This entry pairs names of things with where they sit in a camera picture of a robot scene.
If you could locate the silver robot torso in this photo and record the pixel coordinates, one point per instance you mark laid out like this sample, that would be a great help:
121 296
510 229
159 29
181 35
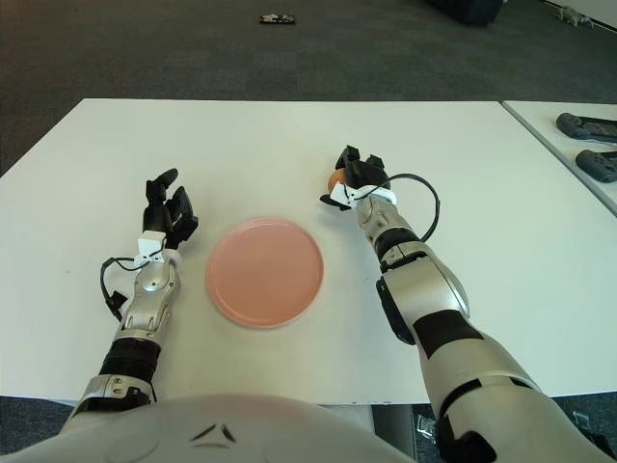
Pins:
193 429

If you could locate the small red black floor item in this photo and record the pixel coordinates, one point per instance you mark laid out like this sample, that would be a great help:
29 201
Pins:
276 19

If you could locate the small grey floor clutter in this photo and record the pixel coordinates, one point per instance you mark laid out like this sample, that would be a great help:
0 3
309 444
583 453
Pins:
573 17

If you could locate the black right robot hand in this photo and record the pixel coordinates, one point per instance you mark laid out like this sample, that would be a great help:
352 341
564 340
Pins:
366 171

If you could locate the dark bulky floor object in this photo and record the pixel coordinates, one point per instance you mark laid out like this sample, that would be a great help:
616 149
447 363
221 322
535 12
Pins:
465 10

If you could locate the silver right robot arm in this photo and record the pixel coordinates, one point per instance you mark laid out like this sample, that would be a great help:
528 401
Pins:
429 289

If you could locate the clear plastic piece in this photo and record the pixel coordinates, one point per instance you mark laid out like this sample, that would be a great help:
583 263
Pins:
426 424

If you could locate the red yellow apple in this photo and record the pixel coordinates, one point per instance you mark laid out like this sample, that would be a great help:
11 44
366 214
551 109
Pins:
335 181

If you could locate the black device on floor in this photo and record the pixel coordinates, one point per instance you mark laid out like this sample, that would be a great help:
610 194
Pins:
590 427

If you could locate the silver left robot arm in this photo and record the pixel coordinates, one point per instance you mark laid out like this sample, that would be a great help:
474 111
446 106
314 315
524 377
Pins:
144 304

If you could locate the grey handheld controller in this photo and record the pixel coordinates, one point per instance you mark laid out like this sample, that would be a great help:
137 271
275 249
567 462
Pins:
585 126
598 165

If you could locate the pink round plate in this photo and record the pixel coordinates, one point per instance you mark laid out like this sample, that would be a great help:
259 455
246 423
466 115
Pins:
264 272

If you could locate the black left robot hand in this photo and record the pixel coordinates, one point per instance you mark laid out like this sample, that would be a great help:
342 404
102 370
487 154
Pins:
159 217

